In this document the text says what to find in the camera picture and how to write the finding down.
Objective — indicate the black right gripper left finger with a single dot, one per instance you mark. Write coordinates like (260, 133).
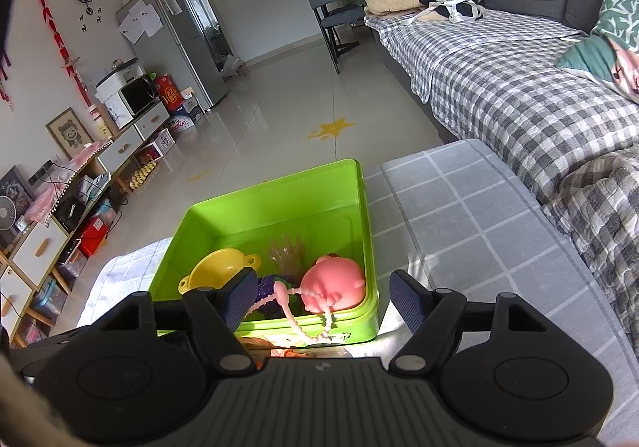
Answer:
(215, 314)

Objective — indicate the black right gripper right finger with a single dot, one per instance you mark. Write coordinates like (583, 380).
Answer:
(432, 317)

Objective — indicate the yellow toy pot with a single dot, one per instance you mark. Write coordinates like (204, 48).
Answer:
(216, 269)

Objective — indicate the purple toy grapes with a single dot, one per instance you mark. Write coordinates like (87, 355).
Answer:
(266, 304)

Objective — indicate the amber rubber hand toy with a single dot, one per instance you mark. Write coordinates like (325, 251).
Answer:
(288, 255)

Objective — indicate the pink toy pig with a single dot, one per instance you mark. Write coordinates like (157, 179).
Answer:
(331, 285)

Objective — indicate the grey checked table cloth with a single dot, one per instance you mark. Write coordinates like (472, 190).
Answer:
(455, 217)

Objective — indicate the green plastic storage bin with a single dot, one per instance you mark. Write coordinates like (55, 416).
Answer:
(308, 237)

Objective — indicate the red gift box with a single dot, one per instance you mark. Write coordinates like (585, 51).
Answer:
(169, 93)

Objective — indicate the microwave oven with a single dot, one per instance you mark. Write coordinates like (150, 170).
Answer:
(126, 93)

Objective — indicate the framed cartoon picture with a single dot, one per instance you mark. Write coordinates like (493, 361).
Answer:
(69, 133)

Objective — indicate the grey plaid sofa cover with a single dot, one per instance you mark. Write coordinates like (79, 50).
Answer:
(572, 143)

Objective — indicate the silver refrigerator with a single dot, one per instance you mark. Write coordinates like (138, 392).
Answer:
(165, 37)

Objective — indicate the black white garment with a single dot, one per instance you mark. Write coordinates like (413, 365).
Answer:
(456, 11)

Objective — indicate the teal patterned cushion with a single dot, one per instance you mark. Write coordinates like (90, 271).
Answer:
(609, 55)

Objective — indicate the red hanging decoration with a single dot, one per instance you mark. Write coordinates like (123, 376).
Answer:
(69, 62)

